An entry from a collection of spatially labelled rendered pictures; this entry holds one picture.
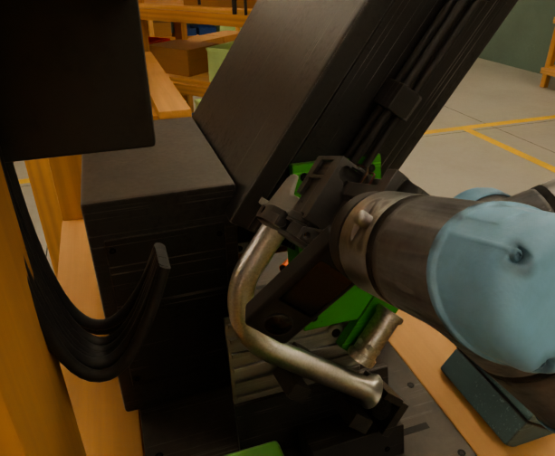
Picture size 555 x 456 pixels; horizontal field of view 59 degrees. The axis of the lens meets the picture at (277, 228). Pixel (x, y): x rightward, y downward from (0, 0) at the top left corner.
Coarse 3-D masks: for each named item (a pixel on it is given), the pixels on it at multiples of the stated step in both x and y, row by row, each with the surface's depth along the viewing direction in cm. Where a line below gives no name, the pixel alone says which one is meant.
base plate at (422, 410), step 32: (256, 288) 98; (384, 352) 82; (416, 384) 76; (160, 416) 71; (192, 416) 71; (224, 416) 71; (416, 416) 71; (160, 448) 66; (192, 448) 66; (224, 448) 66; (288, 448) 66; (416, 448) 66; (448, 448) 66
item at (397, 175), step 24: (312, 168) 45; (336, 168) 40; (360, 168) 41; (312, 192) 42; (336, 192) 41; (360, 192) 38; (408, 192) 37; (288, 216) 43; (312, 216) 40; (336, 216) 35; (312, 240) 40; (336, 240) 35; (336, 264) 36
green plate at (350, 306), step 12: (300, 168) 56; (372, 168) 59; (300, 180) 57; (288, 252) 67; (336, 300) 62; (348, 300) 62; (360, 300) 63; (324, 312) 62; (336, 312) 62; (348, 312) 63; (360, 312) 63; (312, 324) 62; (324, 324) 62
